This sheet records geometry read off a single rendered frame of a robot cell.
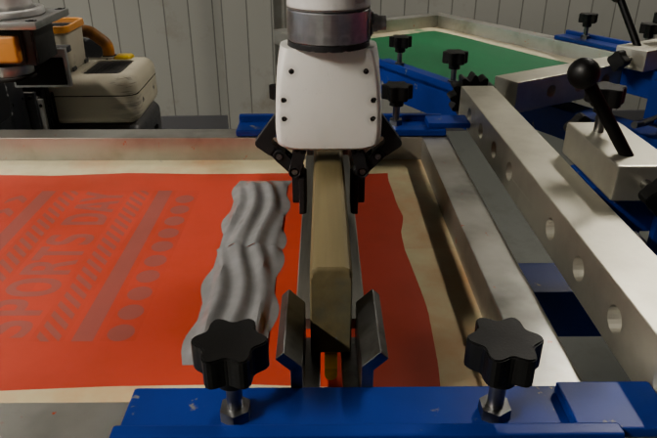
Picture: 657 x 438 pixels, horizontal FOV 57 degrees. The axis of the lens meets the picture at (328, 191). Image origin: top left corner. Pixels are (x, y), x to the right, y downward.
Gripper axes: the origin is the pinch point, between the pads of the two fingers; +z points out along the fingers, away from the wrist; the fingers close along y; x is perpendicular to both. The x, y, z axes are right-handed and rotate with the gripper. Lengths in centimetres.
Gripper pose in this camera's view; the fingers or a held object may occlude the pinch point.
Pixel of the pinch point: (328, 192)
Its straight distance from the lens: 61.4
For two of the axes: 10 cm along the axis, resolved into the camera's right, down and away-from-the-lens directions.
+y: -10.0, 0.0, -0.1
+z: 0.0, 9.1, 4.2
